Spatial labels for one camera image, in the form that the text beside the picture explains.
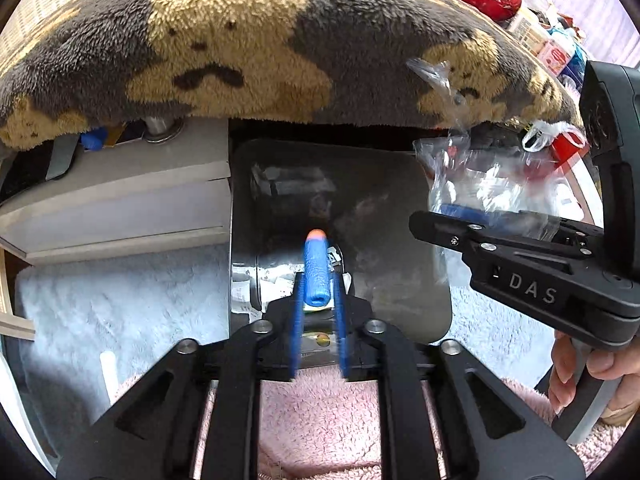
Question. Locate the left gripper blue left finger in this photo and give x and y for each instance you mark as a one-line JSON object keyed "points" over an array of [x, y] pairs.
{"points": [[297, 325]]}

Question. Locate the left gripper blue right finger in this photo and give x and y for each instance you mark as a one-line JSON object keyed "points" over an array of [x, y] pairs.
{"points": [[340, 323]]}

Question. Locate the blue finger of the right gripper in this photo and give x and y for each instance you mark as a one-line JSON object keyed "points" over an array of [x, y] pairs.
{"points": [[575, 232], [443, 231]]}

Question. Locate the blue foam dart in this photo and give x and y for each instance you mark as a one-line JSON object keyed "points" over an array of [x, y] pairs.
{"points": [[317, 270]]}

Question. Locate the clear plastic bag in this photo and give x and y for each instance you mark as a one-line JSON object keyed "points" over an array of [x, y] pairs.
{"points": [[509, 180]]}

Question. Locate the dark metal trash bin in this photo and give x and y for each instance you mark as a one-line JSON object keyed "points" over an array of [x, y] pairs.
{"points": [[363, 200]]}

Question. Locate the person's right hand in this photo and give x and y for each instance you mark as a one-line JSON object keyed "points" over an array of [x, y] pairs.
{"points": [[623, 365]]}

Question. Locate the pink fluffy rug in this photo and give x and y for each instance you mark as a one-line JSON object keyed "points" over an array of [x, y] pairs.
{"points": [[319, 427]]}

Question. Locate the brown bear pattern blanket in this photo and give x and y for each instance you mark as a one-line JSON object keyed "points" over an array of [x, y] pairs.
{"points": [[100, 62]]}

